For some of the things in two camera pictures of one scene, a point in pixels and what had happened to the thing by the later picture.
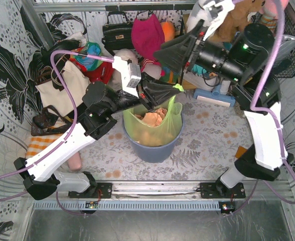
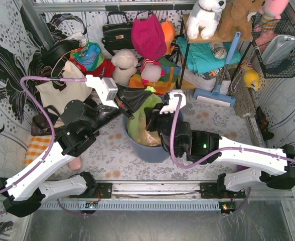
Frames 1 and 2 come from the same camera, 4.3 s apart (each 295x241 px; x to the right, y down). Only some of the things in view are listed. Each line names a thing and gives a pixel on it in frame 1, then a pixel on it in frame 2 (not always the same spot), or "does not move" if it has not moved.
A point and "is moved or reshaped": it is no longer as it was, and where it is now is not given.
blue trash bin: x=156 y=154 does not move
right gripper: x=190 y=50 → x=153 y=118
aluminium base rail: x=180 y=196 does not move
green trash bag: x=165 y=133 is moved or reshaped
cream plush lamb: x=126 y=54 does not move
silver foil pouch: x=287 y=44 does not move
